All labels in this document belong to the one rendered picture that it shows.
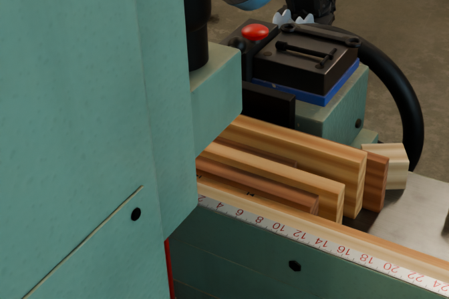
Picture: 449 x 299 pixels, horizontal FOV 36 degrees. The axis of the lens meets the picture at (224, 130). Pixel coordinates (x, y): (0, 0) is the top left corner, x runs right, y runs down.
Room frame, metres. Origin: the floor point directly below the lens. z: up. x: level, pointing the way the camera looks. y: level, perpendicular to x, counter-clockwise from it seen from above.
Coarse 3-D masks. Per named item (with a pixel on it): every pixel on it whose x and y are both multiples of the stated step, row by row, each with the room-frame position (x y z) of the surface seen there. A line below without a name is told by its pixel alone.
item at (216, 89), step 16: (208, 48) 0.56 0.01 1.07; (224, 48) 0.56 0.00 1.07; (208, 64) 0.53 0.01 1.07; (224, 64) 0.54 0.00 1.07; (240, 64) 0.56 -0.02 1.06; (192, 80) 0.51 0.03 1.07; (208, 80) 0.51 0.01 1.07; (224, 80) 0.53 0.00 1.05; (240, 80) 0.56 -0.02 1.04; (192, 96) 0.49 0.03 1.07; (208, 96) 0.51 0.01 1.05; (224, 96) 0.53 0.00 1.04; (240, 96) 0.55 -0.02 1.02; (192, 112) 0.49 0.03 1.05; (208, 112) 0.51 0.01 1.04; (224, 112) 0.53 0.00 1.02; (240, 112) 0.55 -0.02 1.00; (208, 128) 0.51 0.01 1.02; (224, 128) 0.53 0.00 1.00; (208, 144) 0.51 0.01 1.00
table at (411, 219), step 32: (416, 192) 0.55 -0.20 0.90; (448, 192) 0.55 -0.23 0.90; (352, 224) 0.50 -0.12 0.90; (384, 224) 0.50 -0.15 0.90; (416, 224) 0.50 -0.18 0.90; (448, 224) 0.50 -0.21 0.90; (192, 256) 0.48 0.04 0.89; (448, 256) 0.46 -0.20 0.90; (224, 288) 0.46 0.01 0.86; (256, 288) 0.45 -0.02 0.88; (288, 288) 0.43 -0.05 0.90
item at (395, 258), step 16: (208, 192) 0.50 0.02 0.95; (224, 192) 0.50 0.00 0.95; (240, 208) 0.48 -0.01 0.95; (256, 208) 0.48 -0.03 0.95; (288, 224) 0.45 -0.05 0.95; (304, 224) 0.45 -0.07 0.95; (336, 240) 0.43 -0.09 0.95; (352, 240) 0.43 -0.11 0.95; (384, 256) 0.41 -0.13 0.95; (400, 256) 0.41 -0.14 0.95; (432, 272) 0.39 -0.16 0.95; (448, 272) 0.39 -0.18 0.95
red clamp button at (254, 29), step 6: (252, 24) 0.70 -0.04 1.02; (258, 24) 0.70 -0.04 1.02; (246, 30) 0.69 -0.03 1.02; (252, 30) 0.68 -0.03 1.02; (258, 30) 0.68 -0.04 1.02; (264, 30) 0.68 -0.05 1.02; (246, 36) 0.68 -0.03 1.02; (252, 36) 0.68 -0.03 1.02; (258, 36) 0.68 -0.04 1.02; (264, 36) 0.68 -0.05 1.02
